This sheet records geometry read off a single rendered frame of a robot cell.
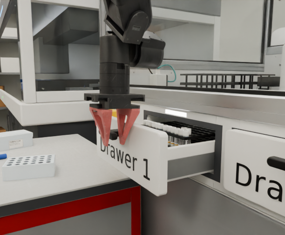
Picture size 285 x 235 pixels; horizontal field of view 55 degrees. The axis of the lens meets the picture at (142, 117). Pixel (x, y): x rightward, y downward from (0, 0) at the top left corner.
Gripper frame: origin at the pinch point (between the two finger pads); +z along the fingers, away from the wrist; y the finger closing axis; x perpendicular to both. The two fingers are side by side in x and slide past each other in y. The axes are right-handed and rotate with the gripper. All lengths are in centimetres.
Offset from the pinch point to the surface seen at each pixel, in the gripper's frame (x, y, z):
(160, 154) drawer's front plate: -11.5, 3.1, 0.2
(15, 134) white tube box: 61, -12, 8
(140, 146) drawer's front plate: -5.4, 2.9, 0.3
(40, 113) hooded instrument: 83, 1, 3
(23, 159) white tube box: 31.2, -12.7, 10.0
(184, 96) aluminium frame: -0.7, 16.5, -8.7
